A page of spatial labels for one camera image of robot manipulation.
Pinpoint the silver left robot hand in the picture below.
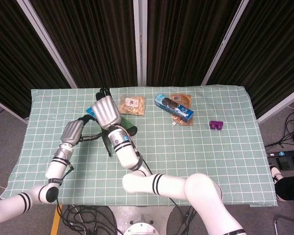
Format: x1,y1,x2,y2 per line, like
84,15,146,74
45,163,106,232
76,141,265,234
60,115,103,145

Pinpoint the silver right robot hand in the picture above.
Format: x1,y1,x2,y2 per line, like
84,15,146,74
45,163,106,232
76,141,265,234
91,88,122,130

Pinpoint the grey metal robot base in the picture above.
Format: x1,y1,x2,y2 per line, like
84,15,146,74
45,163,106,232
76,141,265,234
107,205,177,235

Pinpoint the small blue snack packet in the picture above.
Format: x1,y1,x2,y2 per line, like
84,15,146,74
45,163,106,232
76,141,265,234
85,106,97,118

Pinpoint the clear bag of beige snacks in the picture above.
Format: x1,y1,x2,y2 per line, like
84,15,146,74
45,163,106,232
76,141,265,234
119,95,147,116

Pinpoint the blue cookie box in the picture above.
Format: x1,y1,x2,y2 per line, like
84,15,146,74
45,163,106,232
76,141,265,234
153,94,195,124

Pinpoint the dark pleated curtain panel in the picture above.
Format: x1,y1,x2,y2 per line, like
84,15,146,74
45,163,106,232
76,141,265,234
0,0,72,118
147,0,240,87
207,0,294,118
30,0,139,88

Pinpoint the brown spout pouch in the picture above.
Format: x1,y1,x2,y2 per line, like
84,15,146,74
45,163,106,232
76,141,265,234
170,94,195,127

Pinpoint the yellow floor tape strip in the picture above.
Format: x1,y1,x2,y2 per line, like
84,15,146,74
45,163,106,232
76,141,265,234
50,204,63,235

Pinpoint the purple toy block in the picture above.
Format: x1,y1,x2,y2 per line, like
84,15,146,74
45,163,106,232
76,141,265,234
209,120,224,132

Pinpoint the green white checked tablecloth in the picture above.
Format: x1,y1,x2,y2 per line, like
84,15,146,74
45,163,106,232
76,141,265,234
0,84,279,208

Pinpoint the white and black shoe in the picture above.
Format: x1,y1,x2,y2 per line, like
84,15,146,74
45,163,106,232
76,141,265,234
269,164,288,203

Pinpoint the black trouser leg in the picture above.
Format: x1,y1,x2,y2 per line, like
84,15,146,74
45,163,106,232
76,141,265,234
275,176,294,205

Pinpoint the metal chair leg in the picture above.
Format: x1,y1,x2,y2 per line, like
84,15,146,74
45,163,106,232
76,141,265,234
273,214,294,235

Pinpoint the white partition post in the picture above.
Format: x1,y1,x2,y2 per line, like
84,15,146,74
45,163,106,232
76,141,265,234
0,94,29,124
16,0,78,89
256,91,294,124
133,0,148,87
201,0,243,86

